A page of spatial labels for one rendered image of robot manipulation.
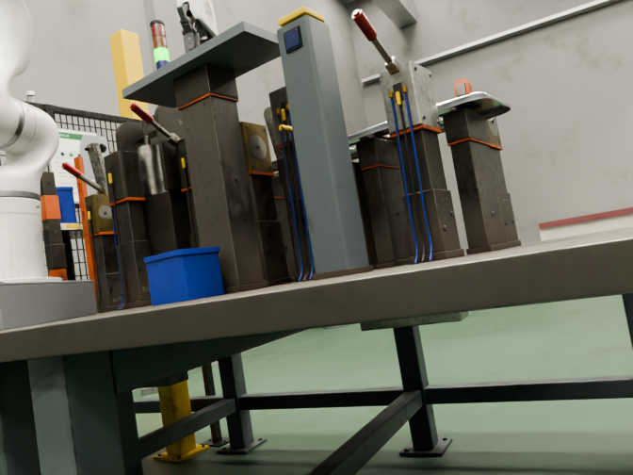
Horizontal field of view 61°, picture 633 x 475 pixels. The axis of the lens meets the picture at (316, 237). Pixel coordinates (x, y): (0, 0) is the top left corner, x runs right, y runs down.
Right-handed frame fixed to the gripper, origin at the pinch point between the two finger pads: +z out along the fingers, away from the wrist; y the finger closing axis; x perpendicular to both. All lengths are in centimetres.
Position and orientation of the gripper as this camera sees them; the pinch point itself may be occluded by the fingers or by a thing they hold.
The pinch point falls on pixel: (202, 58)
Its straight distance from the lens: 118.9
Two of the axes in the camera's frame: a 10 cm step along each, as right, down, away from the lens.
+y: 2.0, 0.4, 9.8
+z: 1.6, 9.8, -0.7
